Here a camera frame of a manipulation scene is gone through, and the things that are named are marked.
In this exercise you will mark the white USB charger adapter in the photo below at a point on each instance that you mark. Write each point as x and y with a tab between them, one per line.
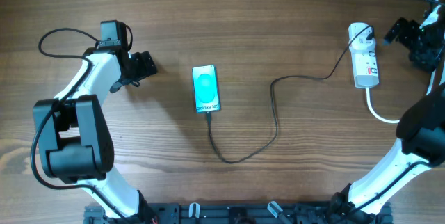
364	42

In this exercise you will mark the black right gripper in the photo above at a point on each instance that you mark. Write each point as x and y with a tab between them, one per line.
427	61

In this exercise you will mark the white power strip socket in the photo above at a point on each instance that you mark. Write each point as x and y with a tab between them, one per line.
365	65

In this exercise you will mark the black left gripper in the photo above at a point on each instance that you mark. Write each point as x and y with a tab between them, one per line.
144	68

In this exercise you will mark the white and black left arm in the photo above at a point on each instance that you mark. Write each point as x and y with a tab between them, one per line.
72	147

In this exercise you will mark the Galaxy smartphone with teal screen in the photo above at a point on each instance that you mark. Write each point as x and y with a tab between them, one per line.
205	84

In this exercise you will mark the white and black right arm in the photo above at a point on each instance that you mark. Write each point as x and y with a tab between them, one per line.
419	144

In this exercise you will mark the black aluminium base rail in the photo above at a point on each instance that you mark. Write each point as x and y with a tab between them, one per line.
300	213

